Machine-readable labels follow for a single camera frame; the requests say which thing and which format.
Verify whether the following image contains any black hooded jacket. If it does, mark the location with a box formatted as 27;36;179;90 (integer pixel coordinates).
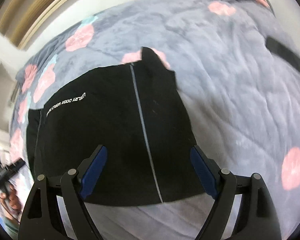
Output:
26;47;203;206

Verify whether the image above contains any grey-green left sleeve forearm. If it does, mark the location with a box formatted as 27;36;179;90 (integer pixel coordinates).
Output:
2;216;19;240

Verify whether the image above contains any person's left hand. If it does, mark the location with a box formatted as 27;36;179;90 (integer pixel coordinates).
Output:
0;184;22;219

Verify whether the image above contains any white shelf unit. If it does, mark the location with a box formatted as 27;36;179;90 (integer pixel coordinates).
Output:
0;63;17;132

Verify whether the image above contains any grey blanket with pink flowers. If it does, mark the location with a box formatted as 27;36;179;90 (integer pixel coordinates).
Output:
10;0;300;239

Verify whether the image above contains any black phone on bed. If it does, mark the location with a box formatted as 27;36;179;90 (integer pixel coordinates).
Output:
266;36;300;73

